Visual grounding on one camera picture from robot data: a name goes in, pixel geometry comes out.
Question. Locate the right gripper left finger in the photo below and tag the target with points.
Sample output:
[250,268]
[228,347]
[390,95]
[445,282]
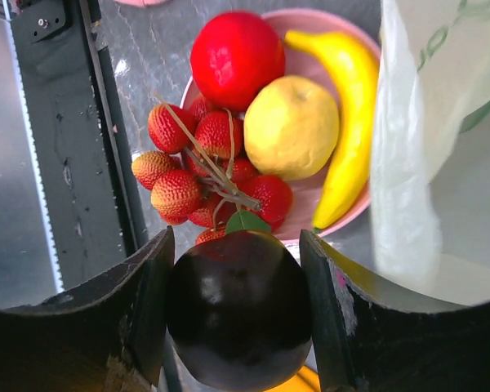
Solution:
[106,334]

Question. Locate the yellow fake pear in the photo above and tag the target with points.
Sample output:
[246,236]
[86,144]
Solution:
[291,128]

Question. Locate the yellow fake banana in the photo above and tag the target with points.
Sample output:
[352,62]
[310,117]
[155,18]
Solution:
[354,71]

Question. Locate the orange folded cloth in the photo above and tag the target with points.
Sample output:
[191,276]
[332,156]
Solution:
[305,380]

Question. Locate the pink baseball cap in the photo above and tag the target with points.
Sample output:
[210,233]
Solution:
[140,3]

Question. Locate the translucent green plastic bag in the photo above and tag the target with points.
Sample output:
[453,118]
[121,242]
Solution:
[435,71]

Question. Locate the dark purple fake plum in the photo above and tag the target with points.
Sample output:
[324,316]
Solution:
[238,312]

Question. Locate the pink plate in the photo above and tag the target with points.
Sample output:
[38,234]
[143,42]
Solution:
[307,192]

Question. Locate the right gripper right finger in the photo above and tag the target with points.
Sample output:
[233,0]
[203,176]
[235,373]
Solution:
[371,334]

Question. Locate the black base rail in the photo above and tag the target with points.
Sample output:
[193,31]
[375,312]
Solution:
[90,199]

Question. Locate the red fake apple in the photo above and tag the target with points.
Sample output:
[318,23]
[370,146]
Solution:
[235,55]

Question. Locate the red strawberry bunch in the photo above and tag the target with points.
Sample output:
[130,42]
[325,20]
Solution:
[198,172]

